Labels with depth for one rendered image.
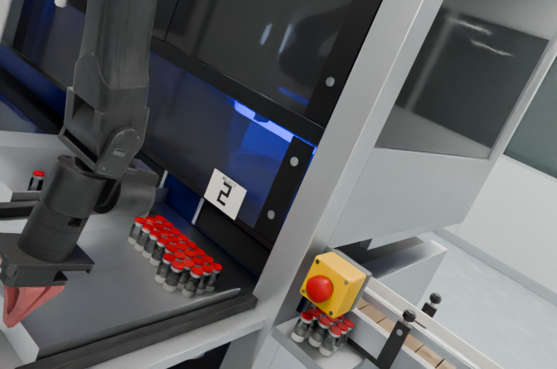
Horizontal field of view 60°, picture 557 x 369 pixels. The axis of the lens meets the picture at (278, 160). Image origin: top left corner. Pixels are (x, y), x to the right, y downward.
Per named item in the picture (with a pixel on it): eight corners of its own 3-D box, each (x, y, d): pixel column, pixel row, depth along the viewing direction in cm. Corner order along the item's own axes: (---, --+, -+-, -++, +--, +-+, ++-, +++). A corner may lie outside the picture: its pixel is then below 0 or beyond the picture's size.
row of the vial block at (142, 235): (134, 237, 89) (142, 216, 88) (196, 296, 79) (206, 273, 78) (124, 239, 87) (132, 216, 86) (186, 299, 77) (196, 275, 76)
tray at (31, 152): (103, 150, 122) (106, 138, 121) (164, 201, 109) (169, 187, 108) (-50, 143, 95) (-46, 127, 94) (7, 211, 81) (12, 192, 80)
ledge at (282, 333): (313, 316, 92) (317, 307, 92) (370, 361, 86) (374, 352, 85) (270, 336, 81) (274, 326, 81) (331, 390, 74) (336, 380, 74)
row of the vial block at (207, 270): (144, 236, 90) (152, 215, 89) (206, 293, 81) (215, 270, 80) (134, 237, 89) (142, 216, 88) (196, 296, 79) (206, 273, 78)
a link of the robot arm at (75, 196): (51, 143, 52) (79, 167, 49) (102, 153, 58) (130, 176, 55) (25, 199, 53) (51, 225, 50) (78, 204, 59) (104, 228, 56)
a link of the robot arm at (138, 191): (76, 91, 53) (120, 126, 49) (150, 116, 63) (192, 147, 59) (29, 184, 55) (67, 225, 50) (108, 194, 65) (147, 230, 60)
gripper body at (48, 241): (89, 278, 57) (117, 223, 56) (5, 281, 48) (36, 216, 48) (62, 248, 61) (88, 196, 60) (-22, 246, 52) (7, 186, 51)
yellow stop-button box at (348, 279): (320, 284, 83) (337, 248, 82) (354, 309, 79) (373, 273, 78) (296, 293, 77) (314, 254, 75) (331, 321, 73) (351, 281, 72)
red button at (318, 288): (312, 288, 77) (322, 268, 76) (331, 304, 75) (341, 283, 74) (298, 293, 74) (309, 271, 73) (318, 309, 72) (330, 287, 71)
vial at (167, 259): (162, 274, 81) (170, 251, 80) (169, 283, 80) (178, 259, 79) (151, 277, 79) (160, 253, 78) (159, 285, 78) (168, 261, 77)
